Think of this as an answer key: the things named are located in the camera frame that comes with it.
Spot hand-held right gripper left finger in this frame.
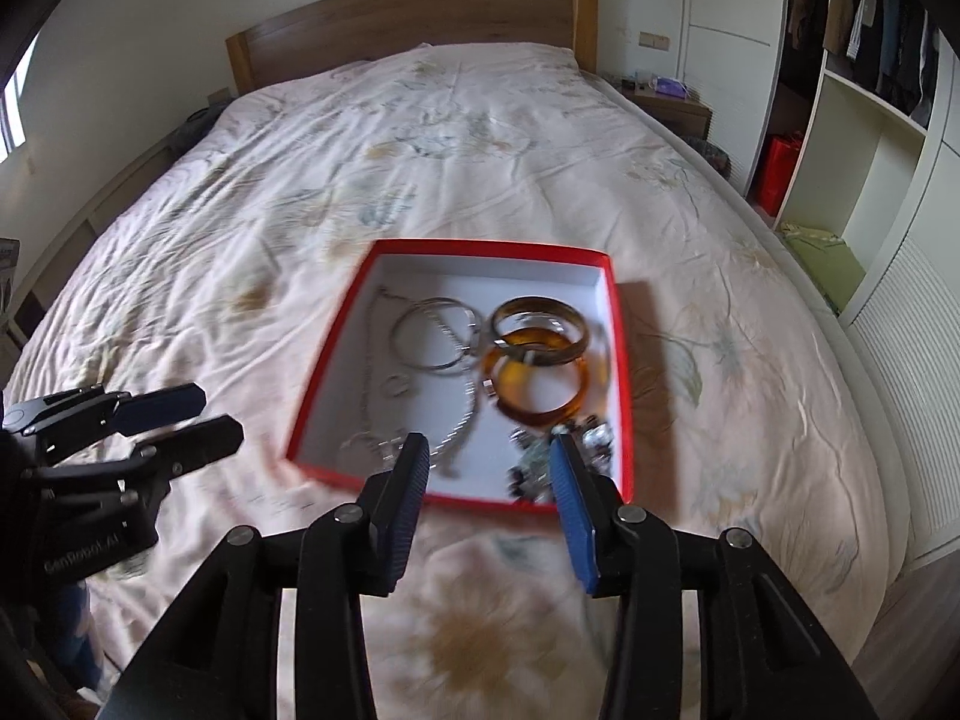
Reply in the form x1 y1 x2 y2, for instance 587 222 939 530
105 433 431 720

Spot hanging clothes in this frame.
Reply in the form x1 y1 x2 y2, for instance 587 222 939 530
787 0 943 130

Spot amber bangle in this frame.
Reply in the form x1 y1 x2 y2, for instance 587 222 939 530
481 328 592 422

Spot wooden nightstand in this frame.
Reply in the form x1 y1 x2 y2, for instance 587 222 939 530
621 75 713 140

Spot patterned cushion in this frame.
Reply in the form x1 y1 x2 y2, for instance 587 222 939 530
688 137 734 179

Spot window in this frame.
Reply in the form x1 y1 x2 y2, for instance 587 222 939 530
0 36 40 160

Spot wooden bed headboard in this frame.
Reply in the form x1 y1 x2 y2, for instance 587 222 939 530
226 0 599 96

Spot silver chain necklace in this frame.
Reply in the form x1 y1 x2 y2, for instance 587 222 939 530
352 283 485 478

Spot green folded cloth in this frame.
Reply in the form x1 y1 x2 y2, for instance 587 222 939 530
778 220 865 310

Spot dark brown bangle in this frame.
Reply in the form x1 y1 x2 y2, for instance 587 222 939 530
490 297 591 366

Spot red bag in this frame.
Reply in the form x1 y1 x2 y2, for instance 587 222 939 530
756 133 805 216

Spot floral bed blanket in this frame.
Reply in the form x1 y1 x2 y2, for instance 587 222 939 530
0 40 914 720

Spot red jewelry box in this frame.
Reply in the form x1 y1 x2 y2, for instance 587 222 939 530
284 238 635 516

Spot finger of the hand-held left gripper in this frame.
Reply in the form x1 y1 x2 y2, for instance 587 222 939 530
4 382 208 442
131 415 245 482

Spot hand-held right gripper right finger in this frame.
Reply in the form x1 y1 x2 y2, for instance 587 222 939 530
550 433 878 720

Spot silver bangle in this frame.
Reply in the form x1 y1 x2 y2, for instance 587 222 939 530
389 299 472 371

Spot brown beaded bracelet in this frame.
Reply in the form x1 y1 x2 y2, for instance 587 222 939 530
505 418 617 505

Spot person's left forearm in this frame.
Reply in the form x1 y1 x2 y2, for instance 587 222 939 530
46 581 98 695

